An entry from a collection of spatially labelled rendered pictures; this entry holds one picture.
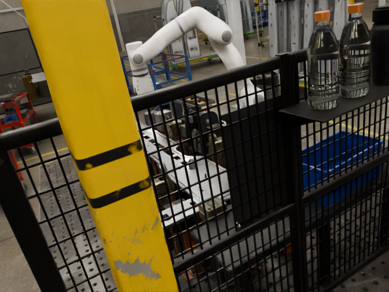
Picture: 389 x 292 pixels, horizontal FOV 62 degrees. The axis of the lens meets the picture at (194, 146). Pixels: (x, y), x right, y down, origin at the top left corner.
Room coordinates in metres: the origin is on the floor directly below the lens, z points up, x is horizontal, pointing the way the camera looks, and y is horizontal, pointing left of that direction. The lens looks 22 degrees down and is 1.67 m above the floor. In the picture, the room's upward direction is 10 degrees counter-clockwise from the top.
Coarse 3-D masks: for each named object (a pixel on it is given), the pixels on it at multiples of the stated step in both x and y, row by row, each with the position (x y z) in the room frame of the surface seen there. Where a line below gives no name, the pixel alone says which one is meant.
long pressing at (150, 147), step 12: (144, 132) 2.03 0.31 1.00; (156, 132) 1.98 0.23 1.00; (156, 156) 1.59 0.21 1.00; (168, 156) 1.56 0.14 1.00; (180, 156) 1.53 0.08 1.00; (192, 156) 1.50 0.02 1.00; (168, 168) 1.42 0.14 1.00; (204, 168) 1.35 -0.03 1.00; (180, 180) 1.27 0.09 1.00; (192, 180) 1.25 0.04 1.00; (216, 180) 1.21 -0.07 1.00; (192, 192) 1.15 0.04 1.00; (204, 192) 1.13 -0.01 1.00; (216, 192) 1.11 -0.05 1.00; (228, 192) 1.10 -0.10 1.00
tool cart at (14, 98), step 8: (0, 96) 5.29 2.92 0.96; (8, 96) 5.14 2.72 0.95; (16, 96) 5.56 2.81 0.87; (0, 104) 4.87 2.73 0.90; (8, 104) 4.89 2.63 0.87; (16, 104) 4.90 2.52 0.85; (8, 112) 5.21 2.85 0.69; (16, 112) 5.43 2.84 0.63; (24, 112) 5.32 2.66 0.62; (32, 112) 5.53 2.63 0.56; (8, 120) 5.08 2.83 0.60; (16, 120) 5.07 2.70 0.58; (24, 120) 5.02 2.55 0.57; (32, 144) 4.92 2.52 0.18; (32, 152) 4.94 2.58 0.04
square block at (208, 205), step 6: (216, 198) 0.98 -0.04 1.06; (204, 204) 0.96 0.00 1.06; (210, 204) 0.95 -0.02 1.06; (216, 204) 0.94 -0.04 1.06; (210, 210) 0.91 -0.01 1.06; (216, 210) 0.92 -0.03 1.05; (222, 210) 0.93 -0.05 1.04; (210, 216) 0.91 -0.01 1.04; (210, 264) 0.97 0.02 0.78; (216, 264) 0.92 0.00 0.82; (222, 276) 0.91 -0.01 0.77; (216, 282) 0.94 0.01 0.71; (222, 282) 0.91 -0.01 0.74; (222, 288) 0.91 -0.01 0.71
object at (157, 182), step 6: (156, 180) 1.23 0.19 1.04; (162, 180) 1.25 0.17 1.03; (156, 186) 1.19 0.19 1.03; (162, 186) 1.20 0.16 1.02; (168, 186) 1.22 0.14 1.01; (162, 192) 1.20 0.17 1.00; (162, 204) 1.20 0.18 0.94; (162, 210) 1.20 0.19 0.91; (168, 228) 1.20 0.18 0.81; (168, 234) 1.20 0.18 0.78
